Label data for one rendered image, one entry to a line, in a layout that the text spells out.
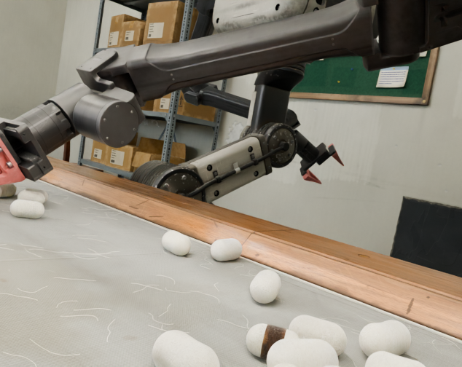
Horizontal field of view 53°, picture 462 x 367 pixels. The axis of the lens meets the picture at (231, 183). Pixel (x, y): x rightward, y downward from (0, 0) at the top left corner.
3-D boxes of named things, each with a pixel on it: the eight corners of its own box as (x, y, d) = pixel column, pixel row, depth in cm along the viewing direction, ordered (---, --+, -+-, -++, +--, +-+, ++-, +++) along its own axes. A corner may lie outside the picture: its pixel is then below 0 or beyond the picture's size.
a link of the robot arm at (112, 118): (130, 98, 70) (106, 46, 64) (183, 112, 63) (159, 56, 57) (69, 146, 64) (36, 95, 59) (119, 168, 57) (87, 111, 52)
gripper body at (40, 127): (12, 131, 51) (66, 99, 55) (-21, 123, 58) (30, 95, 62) (41, 178, 55) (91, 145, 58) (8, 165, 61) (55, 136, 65)
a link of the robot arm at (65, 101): (92, 112, 67) (76, 76, 63) (120, 121, 62) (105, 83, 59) (52, 137, 63) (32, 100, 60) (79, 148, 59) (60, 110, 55)
